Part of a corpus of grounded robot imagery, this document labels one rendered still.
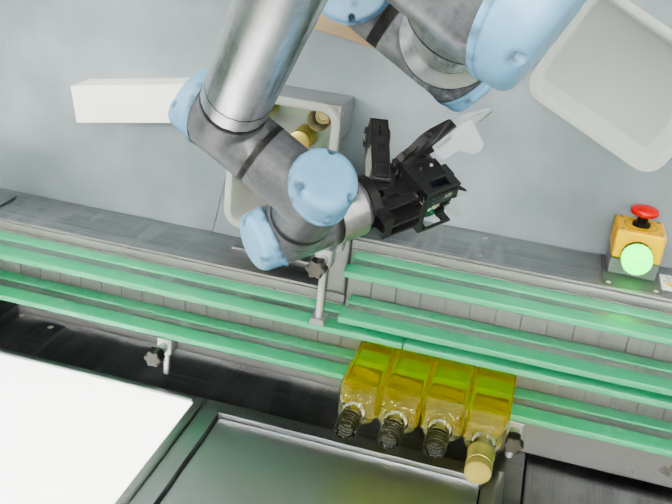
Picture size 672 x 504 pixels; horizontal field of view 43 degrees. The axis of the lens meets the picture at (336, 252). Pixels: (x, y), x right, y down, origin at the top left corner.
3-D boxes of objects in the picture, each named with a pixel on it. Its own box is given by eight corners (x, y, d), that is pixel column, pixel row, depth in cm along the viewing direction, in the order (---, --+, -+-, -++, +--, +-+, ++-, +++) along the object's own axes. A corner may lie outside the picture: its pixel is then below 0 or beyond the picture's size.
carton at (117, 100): (89, 78, 146) (70, 85, 141) (221, 77, 140) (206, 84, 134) (95, 114, 148) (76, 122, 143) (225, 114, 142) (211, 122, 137)
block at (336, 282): (333, 271, 140) (322, 289, 134) (340, 217, 136) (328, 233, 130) (355, 276, 139) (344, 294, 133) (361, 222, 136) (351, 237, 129)
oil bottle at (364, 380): (367, 350, 136) (331, 423, 117) (371, 318, 134) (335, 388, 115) (401, 358, 135) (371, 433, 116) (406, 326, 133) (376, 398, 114)
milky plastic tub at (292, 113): (241, 208, 147) (222, 225, 139) (249, 78, 138) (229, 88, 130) (339, 227, 144) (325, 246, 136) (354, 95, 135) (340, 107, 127)
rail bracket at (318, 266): (321, 300, 135) (297, 336, 123) (332, 199, 128) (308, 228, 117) (340, 304, 134) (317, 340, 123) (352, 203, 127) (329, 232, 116)
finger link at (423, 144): (465, 138, 112) (413, 182, 113) (457, 129, 113) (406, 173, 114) (454, 121, 108) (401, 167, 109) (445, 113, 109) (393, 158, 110)
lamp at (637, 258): (616, 267, 127) (617, 274, 124) (624, 238, 125) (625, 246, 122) (648, 273, 126) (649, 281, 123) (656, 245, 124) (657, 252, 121)
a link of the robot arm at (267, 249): (272, 261, 97) (256, 283, 105) (355, 230, 102) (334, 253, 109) (244, 200, 99) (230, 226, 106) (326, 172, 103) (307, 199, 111)
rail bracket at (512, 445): (499, 423, 136) (491, 474, 124) (507, 387, 133) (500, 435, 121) (525, 430, 135) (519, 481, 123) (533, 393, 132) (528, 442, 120)
